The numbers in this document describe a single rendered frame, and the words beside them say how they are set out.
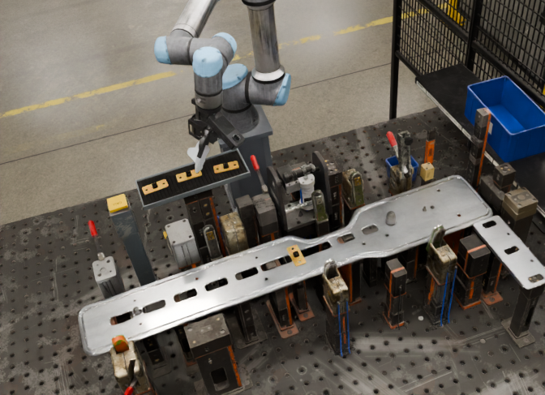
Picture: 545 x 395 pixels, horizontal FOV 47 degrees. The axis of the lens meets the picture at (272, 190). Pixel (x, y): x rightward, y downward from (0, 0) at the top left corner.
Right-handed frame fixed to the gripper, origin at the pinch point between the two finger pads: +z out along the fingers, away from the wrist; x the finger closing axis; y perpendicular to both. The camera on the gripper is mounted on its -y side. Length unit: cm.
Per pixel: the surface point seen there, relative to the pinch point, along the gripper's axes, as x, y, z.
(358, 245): -26, -37, 31
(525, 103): -103, -55, 8
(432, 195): -59, -46, 27
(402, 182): -57, -35, 26
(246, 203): -12.8, -1.1, 25.8
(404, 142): -55, -33, 8
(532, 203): -67, -75, 17
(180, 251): 12.7, 4.8, 31.9
